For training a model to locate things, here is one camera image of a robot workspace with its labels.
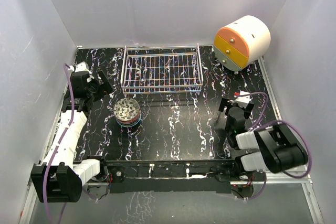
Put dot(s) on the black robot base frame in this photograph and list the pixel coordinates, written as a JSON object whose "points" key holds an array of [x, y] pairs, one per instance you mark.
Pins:
{"points": [[216, 175]]}

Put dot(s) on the white bowl brown diamonds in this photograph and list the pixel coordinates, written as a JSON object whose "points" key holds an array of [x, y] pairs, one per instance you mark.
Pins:
{"points": [[130, 121]]}

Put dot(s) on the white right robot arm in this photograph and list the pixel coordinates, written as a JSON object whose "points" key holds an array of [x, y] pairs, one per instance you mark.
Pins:
{"points": [[282, 148]]}

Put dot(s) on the aluminium rail frame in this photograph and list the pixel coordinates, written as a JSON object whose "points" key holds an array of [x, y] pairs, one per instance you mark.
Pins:
{"points": [[271, 178]]}

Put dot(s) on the white wire dish rack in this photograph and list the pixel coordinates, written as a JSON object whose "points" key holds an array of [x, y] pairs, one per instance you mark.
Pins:
{"points": [[147, 70]]}

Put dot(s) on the pink floral bowl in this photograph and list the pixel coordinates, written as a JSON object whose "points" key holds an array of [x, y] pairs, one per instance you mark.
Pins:
{"points": [[126, 109]]}

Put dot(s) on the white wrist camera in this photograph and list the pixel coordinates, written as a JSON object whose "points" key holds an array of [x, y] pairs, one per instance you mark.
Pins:
{"points": [[242, 99], [81, 68]]}

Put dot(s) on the round white mini drawer cabinet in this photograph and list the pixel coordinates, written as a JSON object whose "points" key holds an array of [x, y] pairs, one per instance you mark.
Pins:
{"points": [[241, 42]]}

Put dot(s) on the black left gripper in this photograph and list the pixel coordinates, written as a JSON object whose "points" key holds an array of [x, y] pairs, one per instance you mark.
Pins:
{"points": [[101, 90]]}

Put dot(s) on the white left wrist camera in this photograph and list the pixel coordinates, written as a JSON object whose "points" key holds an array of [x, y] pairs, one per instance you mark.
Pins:
{"points": [[81, 68]]}

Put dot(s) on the white bowl red lattice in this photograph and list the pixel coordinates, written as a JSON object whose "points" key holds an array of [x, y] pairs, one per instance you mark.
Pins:
{"points": [[139, 118]]}

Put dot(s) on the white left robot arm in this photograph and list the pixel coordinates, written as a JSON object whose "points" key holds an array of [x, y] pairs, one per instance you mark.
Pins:
{"points": [[57, 178]]}

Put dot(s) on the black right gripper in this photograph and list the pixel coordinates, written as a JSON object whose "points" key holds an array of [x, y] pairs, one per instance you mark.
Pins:
{"points": [[248, 109]]}

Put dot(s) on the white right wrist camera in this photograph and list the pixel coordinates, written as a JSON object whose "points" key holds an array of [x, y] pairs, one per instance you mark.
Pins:
{"points": [[242, 99]]}

